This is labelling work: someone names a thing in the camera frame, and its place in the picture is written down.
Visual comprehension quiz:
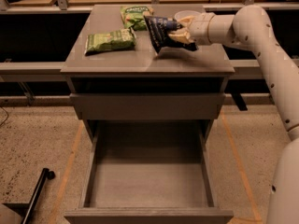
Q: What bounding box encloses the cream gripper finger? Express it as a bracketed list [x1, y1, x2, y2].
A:
[168, 28, 195, 44]
[178, 16, 195, 27]

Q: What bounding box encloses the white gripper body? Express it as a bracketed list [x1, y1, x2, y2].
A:
[189, 13, 215, 45]

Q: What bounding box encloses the blue chip bag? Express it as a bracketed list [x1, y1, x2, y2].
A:
[144, 16, 197, 53]

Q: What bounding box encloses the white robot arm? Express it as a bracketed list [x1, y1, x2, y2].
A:
[169, 5, 299, 224]

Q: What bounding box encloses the grey drawer cabinet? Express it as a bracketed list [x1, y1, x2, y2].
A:
[60, 4, 235, 142]

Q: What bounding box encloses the green chip bag rear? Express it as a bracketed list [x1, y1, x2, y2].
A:
[121, 6, 154, 31]

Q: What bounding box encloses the green chip bag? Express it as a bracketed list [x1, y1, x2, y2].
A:
[85, 28, 136, 55]
[121, 6, 154, 31]

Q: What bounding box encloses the green chip bag front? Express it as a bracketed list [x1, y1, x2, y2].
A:
[85, 28, 136, 55]

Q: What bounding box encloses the closed grey top drawer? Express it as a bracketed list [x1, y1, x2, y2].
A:
[70, 93, 225, 120]

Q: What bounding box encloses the open grey middle drawer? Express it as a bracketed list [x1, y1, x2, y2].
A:
[64, 120, 234, 224]

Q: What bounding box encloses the white bowl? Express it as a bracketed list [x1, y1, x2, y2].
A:
[174, 10, 200, 21]

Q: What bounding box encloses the black metal leg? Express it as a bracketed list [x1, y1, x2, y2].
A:
[21, 168, 55, 224]

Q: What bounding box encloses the grey metal rail shelf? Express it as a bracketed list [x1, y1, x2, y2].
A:
[0, 60, 263, 82]

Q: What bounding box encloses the black cable on floor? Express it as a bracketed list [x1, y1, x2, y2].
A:
[0, 105, 10, 128]

